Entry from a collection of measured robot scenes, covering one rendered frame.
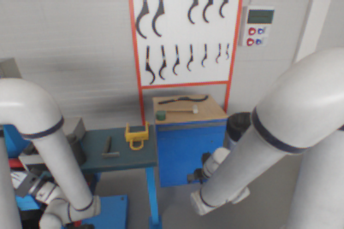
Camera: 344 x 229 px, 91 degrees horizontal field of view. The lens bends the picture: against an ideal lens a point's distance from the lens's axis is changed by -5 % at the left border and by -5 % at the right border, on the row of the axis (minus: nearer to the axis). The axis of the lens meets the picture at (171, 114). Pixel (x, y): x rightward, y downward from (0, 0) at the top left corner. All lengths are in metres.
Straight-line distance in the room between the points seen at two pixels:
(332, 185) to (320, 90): 0.25
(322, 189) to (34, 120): 0.69
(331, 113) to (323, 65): 0.07
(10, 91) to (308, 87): 0.59
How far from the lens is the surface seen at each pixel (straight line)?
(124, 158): 1.18
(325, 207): 0.54
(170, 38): 2.63
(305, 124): 0.31
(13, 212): 0.64
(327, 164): 0.47
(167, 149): 1.90
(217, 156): 0.79
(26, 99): 0.55
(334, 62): 0.32
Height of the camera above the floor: 1.85
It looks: 30 degrees down
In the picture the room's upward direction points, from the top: 1 degrees counter-clockwise
